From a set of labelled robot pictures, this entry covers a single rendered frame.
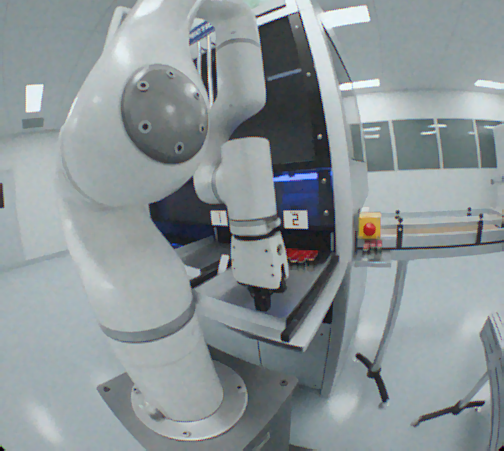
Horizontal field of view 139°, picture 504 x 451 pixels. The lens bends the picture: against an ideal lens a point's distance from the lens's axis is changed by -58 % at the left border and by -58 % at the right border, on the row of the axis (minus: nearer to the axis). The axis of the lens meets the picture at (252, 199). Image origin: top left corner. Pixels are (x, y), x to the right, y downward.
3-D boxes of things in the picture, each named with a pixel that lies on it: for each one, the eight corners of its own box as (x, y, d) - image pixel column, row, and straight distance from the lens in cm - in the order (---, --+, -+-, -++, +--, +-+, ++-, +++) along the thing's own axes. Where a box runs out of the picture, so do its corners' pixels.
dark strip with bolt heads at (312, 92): (320, 225, 73) (288, 16, 94) (333, 225, 72) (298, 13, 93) (320, 225, 72) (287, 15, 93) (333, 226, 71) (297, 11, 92)
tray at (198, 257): (214, 241, 110) (213, 234, 109) (258, 246, 94) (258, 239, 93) (157, 264, 91) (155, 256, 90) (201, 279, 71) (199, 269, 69)
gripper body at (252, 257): (289, 222, 40) (292, 277, 44) (242, 221, 45) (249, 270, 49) (269, 234, 34) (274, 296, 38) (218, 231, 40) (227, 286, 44)
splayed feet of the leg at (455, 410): (411, 418, 137) (422, 406, 125) (481, 401, 159) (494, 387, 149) (408, 429, 134) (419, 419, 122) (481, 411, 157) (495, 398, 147)
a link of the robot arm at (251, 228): (286, 210, 40) (288, 226, 41) (246, 210, 45) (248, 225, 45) (263, 221, 33) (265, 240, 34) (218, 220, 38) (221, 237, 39)
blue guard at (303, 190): (108, 214, 221) (105, 195, 220) (334, 226, 71) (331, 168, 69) (108, 214, 220) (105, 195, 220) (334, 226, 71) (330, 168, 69)
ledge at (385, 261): (358, 251, 87) (358, 247, 86) (390, 251, 87) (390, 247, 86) (353, 266, 74) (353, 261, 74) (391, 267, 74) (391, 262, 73)
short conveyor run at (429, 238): (355, 260, 84) (355, 219, 79) (359, 246, 98) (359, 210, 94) (503, 253, 102) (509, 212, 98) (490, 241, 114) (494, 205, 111)
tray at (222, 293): (262, 257, 82) (261, 249, 81) (331, 264, 72) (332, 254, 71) (193, 301, 59) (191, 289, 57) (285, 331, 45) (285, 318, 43)
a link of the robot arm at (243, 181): (215, 219, 39) (261, 221, 33) (206, 144, 39) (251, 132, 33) (242, 210, 45) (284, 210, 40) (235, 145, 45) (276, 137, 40)
